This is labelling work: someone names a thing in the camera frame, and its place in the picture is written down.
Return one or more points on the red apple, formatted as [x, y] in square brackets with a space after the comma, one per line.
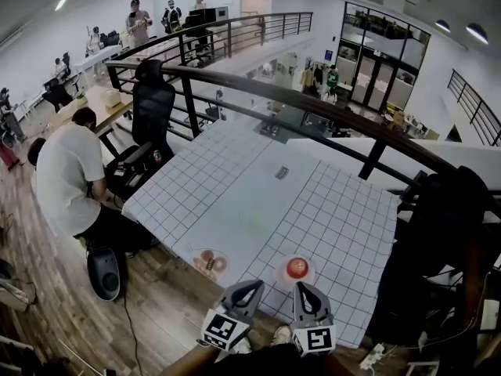
[296, 267]

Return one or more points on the red suitcase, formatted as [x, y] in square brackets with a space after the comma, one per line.
[8, 155]

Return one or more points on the white grid tablecloth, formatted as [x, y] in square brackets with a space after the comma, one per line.
[242, 202]

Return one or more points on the black cabinet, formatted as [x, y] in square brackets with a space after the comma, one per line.
[207, 16]

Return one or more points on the black mesh office chair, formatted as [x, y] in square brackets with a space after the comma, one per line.
[152, 108]

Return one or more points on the grey floor device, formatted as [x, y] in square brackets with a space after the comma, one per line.
[103, 276]

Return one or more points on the person's white shoe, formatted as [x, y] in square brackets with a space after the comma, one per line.
[242, 345]
[281, 335]

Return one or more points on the person's right white shoe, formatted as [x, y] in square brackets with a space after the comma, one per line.
[281, 335]

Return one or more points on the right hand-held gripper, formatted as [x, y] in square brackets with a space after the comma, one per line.
[317, 339]

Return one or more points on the small dark label card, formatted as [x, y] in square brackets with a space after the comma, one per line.
[282, 172]

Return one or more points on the clothes rack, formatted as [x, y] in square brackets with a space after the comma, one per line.
[313, 77]

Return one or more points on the person's black shorts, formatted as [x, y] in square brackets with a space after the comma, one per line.
[266, 362]

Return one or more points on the clear bag of doughnuts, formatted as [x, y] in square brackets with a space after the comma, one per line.
[209, 265]

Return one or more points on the person's right forearm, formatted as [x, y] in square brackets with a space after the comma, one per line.
[332, 366]

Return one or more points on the beige fabric bag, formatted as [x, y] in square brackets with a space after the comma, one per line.
[13, 296]

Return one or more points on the person's left forearm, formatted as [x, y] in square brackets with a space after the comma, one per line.
[188, 362]

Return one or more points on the black framed glass doors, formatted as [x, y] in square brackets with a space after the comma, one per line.
[383, 61]

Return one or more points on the person's left white shoe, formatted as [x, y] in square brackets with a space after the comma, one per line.
[242, 345]

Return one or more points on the white box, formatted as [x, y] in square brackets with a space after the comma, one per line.
[110, 97]

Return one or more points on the white power strip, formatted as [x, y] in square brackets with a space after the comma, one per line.
[372, 356]

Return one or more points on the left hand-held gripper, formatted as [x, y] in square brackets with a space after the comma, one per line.
[223, 329]

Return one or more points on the black balcony railing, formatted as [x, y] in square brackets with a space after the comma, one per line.
[250, 30]

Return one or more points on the long white table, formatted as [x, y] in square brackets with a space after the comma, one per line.
[98, 55]

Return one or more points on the wooden desk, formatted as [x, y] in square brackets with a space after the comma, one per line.
[90, 112]

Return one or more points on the black stair railing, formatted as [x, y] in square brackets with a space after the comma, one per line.
[473, 108]

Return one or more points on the red drink can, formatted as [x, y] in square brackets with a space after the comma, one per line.
[157, 157]

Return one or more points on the black curved railing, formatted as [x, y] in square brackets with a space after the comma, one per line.
[274, 96]

